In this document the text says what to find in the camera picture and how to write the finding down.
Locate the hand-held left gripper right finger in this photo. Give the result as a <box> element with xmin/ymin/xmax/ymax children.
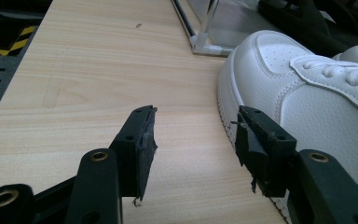
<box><xmin>234</xmin><ymin>105</ymin><xmax>358</xmax><ymax>224</ymax></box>

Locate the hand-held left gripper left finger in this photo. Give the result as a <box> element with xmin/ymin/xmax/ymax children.
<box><xmin>63</xmin><ymin>105</ymin><xmax>158</xmax><ymax>224</ymax></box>

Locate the grey metal shoe rack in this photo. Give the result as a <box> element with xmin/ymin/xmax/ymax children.
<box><xmin>171</xmin><ymin>0</ymin><xmax>281</xmax><ymax>58</ymax></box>

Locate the yellow black striped stand base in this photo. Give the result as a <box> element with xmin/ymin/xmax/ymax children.
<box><xmin>0</xmin><ymin>25</ymin><xmax>38</xmax><ymax>57</ymax></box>

